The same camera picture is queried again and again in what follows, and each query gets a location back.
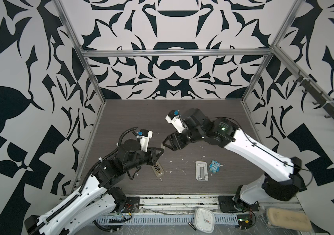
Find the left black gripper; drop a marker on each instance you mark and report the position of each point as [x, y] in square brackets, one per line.
[152, 156]

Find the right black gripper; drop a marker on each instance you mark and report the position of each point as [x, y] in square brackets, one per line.
[173, 137]

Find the white remote control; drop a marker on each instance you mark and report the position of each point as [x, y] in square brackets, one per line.
[158, 170]

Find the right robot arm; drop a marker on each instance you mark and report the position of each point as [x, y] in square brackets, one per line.
[280, 180]

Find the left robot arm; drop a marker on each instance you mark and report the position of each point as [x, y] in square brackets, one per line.
[97, 195]

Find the silver metal phone stand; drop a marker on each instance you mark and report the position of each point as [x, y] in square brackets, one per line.
[201, 171]

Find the blue owl toy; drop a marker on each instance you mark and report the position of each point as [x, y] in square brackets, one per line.
[214, 166]

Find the white square clock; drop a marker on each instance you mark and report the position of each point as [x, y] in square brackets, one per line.
[204, 220]

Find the small circuit board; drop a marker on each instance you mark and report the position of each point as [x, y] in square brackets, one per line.
[245, 222]

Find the beige sponge pad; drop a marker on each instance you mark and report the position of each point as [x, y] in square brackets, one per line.
[288, 219]

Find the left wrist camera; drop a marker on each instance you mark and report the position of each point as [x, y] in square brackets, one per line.
[144, 137]

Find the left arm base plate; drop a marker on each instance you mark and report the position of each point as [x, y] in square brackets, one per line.
[131, 205]

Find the white slotted cable duct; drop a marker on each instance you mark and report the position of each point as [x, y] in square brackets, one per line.
[160, 219]

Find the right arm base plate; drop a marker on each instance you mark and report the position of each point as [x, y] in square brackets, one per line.
[228, 205]

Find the black wall hook rack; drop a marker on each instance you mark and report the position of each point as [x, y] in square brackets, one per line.
[321, 98]

